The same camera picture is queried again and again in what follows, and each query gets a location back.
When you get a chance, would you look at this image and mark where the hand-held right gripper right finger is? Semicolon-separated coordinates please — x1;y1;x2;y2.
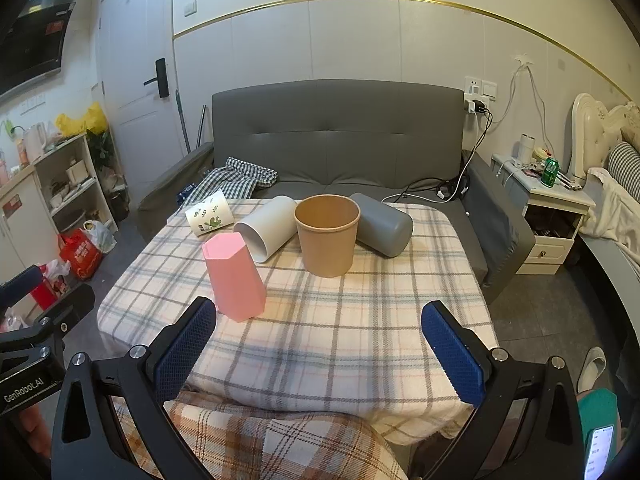
421;301;586;480

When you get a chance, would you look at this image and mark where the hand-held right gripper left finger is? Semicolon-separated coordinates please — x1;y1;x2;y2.
51;296;218;480

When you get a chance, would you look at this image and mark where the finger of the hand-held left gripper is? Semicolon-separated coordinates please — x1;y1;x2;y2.
0;266;45;311
31;284;96;341

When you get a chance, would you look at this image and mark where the brown paper cup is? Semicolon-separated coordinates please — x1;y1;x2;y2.
294;194;361;278

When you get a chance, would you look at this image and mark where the pink hexagonal cup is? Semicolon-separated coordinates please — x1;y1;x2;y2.
202;232;267;322

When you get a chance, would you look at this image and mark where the white leaf print cup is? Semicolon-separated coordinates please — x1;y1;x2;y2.
185;188;235;237

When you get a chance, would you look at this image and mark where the plain white cup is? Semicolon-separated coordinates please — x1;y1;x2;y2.
233;195;297;264

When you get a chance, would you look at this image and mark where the grey cup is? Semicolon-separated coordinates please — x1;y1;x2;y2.
349;192;414;257

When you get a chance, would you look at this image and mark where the red shopping bag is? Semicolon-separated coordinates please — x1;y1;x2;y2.
58;228;103;281

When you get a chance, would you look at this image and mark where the white plastic bag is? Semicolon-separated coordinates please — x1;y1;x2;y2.
82;220;117;254

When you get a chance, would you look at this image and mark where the white shelf cabinet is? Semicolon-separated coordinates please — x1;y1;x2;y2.
0;132;119;281

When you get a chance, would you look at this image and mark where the orange plaid blanket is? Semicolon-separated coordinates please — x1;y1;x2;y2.
112;390;411;480

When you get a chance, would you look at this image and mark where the plaid tablecloth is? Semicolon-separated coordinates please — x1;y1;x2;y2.
96;197;501;446

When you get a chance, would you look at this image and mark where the pale electric kettle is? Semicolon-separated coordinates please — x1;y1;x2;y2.
24;124;49;161

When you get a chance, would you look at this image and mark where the white slipper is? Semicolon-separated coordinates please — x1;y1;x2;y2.
576;346;607;395

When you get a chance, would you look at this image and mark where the white nightstand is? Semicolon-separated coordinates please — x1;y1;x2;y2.
491;152;597;276

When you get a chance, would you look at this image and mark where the person's teal trouser leg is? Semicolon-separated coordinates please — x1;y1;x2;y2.
577;389;627;480

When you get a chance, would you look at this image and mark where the yellow plastic bag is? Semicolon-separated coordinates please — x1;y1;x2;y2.
55;101;108;137

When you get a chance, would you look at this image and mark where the smartphone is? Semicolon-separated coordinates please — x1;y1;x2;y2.
584;425;616;480

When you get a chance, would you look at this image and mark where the green gingham cloth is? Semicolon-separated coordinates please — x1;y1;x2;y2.
186;156;279;206

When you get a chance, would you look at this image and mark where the green drink can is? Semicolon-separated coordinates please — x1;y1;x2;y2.
541;156;561;188

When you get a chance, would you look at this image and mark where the white bedding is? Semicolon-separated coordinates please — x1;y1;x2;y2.
582;167;640;250

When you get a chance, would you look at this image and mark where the black range hood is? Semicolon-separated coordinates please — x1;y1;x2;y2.
0;0;76;106

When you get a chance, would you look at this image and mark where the black door lock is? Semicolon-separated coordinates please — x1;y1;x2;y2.
143;58;169;98

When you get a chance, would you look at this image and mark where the grey sofa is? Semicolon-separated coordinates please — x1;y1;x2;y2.
137;79;535;306

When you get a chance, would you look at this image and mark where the checked pillow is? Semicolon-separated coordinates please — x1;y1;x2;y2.
606;141;640;196

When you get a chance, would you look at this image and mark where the white door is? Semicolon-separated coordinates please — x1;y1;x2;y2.
97;0;193;221

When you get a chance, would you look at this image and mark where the white bed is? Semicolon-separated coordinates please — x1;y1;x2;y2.
570;92;640;356

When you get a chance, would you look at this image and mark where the black cable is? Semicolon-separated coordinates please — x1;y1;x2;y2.
395;110;494;202

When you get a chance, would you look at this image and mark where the mop handle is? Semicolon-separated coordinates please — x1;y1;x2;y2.
174;89;191;154

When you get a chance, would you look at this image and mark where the white cable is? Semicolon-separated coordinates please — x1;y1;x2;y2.
492;55;558;181

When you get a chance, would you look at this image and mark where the white wall socket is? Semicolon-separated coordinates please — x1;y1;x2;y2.
464;76;499;102

